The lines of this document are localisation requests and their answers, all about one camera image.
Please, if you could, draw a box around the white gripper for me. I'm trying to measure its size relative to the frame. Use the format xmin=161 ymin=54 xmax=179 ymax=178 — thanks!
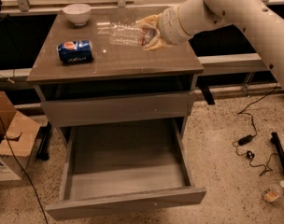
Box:
xmin=135 ymin=6 xmax=192 ymax=51

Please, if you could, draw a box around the clear plastic water bottle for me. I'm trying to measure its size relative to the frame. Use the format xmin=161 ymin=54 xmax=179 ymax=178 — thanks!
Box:
xmin=109 ymin=23 xmax=157 ymax=46

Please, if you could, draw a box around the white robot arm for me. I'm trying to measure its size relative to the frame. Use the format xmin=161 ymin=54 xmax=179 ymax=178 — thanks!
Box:
xmin=136 ymin=0 xmax=284 ymax=90

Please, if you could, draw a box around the grey drawer cabinet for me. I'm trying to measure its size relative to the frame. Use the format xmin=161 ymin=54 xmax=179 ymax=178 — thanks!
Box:
xmin=26 ymin=5 xmax=205 ymax=142

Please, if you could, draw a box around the closed grey top drawer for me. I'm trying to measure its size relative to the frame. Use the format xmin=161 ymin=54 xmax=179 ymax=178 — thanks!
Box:
xmin=41 ymin=91 xmax=193 ymax=127

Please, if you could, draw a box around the open grey middle drawer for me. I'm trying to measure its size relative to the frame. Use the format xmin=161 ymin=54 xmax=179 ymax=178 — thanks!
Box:
xmin=46 ymin=119 xmax=206 ymax=220

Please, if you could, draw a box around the small bottle on floor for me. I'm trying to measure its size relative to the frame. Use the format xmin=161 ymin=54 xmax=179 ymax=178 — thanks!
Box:
xmin=262 ymin=180 xmax=284 ymax=203

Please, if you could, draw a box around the blue Pepsi soda can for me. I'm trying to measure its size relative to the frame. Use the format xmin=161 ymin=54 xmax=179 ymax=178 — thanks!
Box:
xmin=57 ymin=40 xmax=93 ymax=63

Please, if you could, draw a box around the white ceramic bowl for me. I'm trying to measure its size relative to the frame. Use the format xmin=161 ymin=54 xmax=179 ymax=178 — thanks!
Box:
xmin=63 ymin=4 xmax=91 ymax=26

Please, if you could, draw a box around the black stand leg left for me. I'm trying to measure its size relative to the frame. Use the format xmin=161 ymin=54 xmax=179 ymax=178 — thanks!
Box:
xmin=36 ymin=122 xmax=51 ymax=161

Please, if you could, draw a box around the brown cardboard box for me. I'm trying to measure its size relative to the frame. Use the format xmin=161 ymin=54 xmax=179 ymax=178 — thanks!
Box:
xmin=0 ymin=91 xmax=40 ymax=181

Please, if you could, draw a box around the black cable on left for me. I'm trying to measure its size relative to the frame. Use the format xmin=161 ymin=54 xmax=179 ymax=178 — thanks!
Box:
xmin=0 ymin=104 xmax=49 ymax=224

